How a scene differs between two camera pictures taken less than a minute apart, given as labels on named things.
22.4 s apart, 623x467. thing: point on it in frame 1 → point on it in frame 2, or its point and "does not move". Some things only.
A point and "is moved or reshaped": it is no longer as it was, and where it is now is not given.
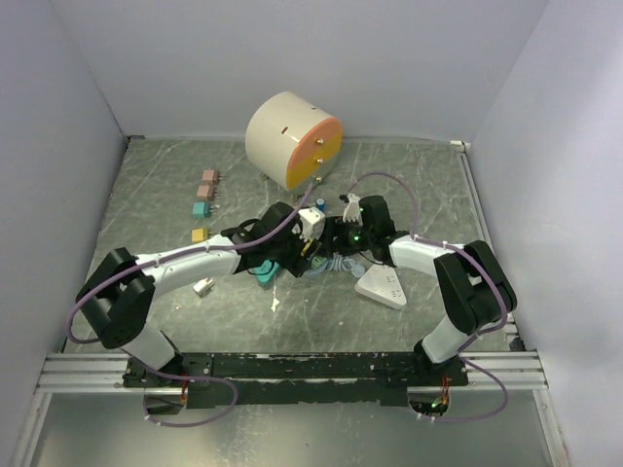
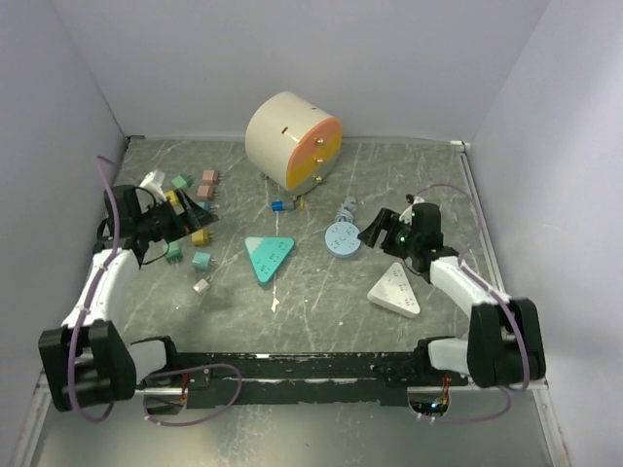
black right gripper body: x=350 y=236 → x=402 y=241
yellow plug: x=305 y=248 → x=172 y=197
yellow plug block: x=200 y=234 does not move
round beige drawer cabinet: x=291 y=142 does not move
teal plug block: x=201 y=209 does not move
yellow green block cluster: x=335 y=262 is moved or reshaped
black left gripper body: x=287 y=254 → x=162 y=222
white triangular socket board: x=383 y=283 is moved or reshaped
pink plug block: x=211 y=176 does not move
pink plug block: x=206 y=193 does not move
